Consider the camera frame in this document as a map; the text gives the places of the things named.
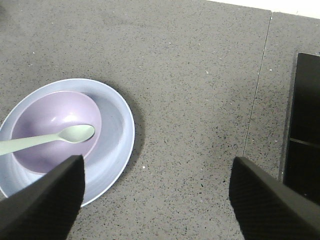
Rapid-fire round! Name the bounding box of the black glass cooktop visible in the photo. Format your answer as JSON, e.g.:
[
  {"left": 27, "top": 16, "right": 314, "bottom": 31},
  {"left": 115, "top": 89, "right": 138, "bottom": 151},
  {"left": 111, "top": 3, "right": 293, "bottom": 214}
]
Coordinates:
[{"left": 283, "top": 52, "right": 320, "bottom": 204}]

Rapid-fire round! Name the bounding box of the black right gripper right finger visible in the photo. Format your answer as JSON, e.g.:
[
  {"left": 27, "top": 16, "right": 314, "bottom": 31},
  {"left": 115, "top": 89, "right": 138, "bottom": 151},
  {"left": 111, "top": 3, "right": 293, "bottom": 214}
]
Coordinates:
[{"left": 229, "top": 157, "right": 320, "bottom": 240}]

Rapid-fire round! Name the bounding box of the light blue round plate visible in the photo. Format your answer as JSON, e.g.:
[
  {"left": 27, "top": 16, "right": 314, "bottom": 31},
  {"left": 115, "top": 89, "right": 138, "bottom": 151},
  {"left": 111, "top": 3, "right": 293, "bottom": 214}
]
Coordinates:
[{"left": 0, "top": 78, "right": 135, "bottom": 205}]

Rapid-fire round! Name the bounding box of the lavender plastic bowl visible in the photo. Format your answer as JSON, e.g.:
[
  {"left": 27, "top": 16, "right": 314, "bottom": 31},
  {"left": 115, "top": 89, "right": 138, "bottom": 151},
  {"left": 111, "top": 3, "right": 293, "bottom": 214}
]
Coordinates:
[{"left": 11, "top": 91, "right": 102, "bottom": 174}]

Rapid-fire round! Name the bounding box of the pale green plastic spoon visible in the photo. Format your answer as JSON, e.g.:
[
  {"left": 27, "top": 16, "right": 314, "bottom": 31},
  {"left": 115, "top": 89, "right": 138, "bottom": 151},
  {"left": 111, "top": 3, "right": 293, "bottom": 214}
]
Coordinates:
[{"left": 0, "top": 124, "right": 95, "bottom": 156}]

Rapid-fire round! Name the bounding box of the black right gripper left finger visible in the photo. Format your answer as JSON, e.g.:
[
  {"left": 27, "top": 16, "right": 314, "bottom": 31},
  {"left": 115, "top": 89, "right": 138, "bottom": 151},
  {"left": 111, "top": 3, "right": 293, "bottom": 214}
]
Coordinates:
[{"left": 0, "top": 155, "right": 85, "bottom": 240}]

